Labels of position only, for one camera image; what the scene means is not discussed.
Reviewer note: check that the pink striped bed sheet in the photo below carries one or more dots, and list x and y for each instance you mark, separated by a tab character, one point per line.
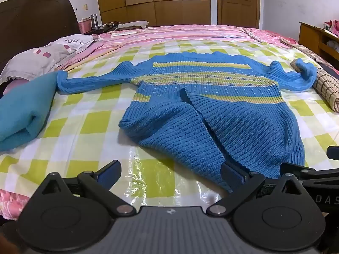
185	34

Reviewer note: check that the wooden wardrobe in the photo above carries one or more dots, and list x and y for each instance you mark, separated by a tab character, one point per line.
159	0

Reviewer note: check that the brown patterned cloth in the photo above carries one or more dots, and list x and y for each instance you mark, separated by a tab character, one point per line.
304	50

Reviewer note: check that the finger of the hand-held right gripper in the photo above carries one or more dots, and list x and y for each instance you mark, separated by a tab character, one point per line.
333	152
307	170

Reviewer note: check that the grey cloth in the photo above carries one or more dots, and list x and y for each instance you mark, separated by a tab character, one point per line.
132	25

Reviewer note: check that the white flat packet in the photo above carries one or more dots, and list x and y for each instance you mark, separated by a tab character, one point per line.
123	33

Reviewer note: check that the pink striped pillow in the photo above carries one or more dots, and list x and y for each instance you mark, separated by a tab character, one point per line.
84	53

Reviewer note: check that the teal folded blanket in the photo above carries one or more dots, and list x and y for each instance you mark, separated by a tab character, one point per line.
21	111

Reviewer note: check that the blue striped knit sweater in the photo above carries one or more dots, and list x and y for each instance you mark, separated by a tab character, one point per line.
212	116

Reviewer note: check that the wooden side desk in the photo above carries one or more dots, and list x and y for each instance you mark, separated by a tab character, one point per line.
308	37

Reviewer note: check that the wooden door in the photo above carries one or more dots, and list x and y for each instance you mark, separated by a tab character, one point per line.
238	2

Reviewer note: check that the metal thermos flask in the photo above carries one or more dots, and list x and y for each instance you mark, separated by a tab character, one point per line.
94	21

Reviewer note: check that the pink storage box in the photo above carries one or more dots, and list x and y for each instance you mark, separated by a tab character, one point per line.
84	26

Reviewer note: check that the dark nightstand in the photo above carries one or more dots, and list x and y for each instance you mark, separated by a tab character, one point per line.
99	31

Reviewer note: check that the green checkered plastic sheet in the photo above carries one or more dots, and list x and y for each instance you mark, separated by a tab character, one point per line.
87	127

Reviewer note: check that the dark brown headboard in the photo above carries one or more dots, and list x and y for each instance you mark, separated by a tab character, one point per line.
34	18

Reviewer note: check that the pink floral cloth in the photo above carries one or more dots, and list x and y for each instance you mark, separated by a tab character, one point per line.
333	27

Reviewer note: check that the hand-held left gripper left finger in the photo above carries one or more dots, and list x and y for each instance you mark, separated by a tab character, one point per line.
110	172

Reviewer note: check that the grey pillow with pink dots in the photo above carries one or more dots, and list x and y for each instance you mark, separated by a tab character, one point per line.
39	55

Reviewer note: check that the rolled bamboo mat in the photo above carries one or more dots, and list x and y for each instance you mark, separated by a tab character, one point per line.
327	87

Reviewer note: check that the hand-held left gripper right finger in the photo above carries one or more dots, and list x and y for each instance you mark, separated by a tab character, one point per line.
233	176

